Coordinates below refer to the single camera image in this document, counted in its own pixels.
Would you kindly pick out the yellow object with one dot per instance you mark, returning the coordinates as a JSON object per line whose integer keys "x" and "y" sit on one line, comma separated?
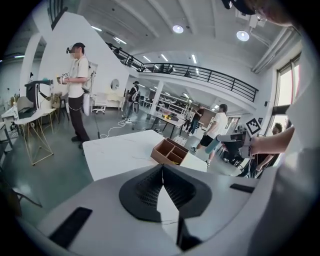
{"x": 165, "y": 116}

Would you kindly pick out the white side table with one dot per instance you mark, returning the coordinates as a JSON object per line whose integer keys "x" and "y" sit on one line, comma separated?
{"x": 7, "y": 117}

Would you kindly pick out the white shelving rack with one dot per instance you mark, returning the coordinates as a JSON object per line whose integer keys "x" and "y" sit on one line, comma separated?
{"x": 175, "y": 105}

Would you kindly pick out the white office chair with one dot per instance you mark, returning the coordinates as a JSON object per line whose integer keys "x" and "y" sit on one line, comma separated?
{"x": 100, "y": 102}

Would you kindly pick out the white desk black legs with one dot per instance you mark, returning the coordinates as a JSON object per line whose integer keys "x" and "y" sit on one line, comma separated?
{"x": 170, "y": 121}

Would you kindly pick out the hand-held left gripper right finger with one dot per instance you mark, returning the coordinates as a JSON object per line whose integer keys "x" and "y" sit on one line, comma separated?
{"x": 190, "y": 197}

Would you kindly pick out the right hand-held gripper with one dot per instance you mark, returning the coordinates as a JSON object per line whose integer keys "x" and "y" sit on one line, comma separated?
{"x": 243, "y": 145}

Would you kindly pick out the round ceiling lamp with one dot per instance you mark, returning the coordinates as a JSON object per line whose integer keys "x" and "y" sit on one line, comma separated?
{"x": 242, "y": 35}
{"x": 178, "y": 29}

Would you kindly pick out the round white table gold legs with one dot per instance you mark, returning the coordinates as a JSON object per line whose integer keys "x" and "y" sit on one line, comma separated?
{"x": 32, "y": 117}

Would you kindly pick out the round wall mirror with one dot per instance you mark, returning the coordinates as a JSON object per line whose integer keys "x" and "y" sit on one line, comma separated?
{"x": 115, "y": 84}

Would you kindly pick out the person's white shirt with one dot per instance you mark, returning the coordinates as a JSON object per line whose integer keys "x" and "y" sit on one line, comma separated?
{"x": 295, "y": 187}

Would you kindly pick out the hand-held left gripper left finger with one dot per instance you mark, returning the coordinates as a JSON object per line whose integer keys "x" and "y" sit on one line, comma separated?
{"x": 140, "y": 200}

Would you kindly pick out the brown wooden compartment box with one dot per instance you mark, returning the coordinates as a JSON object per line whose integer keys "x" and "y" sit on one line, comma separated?
{"x": 160, "y": 153}

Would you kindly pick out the person's right forearm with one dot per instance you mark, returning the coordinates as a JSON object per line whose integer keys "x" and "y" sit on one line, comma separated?
{"x": 272, "y": 142}

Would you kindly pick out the black metal railing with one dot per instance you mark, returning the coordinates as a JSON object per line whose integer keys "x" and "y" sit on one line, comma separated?
{"x": 200, "y": 72}

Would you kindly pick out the tall window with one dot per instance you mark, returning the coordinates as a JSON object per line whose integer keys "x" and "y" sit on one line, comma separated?
{"x": 286, "y": 87}

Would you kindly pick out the white marble square table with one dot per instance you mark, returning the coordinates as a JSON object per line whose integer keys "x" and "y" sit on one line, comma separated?
{"x": 117, "y": 152}

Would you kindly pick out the printed white card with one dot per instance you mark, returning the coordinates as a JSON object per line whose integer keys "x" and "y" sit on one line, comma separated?
{"x": 180, "y": 141}

